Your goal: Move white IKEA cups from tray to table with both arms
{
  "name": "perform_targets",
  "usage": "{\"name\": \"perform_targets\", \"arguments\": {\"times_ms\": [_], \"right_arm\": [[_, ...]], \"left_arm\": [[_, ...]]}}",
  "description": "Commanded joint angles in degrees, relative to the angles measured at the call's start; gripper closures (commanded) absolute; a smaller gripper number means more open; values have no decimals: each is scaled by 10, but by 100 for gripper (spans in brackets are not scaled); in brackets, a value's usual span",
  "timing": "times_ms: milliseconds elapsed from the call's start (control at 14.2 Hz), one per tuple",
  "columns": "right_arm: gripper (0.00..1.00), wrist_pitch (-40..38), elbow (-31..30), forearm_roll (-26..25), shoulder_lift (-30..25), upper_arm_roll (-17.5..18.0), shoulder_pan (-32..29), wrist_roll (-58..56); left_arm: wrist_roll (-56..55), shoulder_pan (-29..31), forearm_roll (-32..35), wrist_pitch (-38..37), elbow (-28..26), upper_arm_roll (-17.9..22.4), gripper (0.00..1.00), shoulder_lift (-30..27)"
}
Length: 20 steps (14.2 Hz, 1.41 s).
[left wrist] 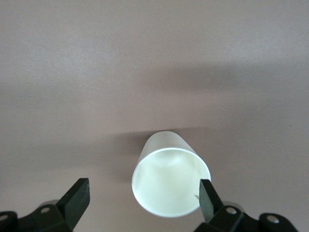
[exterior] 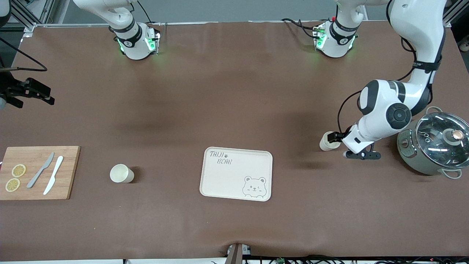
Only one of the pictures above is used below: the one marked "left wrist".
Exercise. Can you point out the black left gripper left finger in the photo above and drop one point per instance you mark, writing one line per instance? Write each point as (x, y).
(74, 200)

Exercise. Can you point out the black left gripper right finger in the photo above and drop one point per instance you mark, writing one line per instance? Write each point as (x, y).
(207, 205)

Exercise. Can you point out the white plastic cup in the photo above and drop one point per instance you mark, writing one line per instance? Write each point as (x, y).
(169, 183)

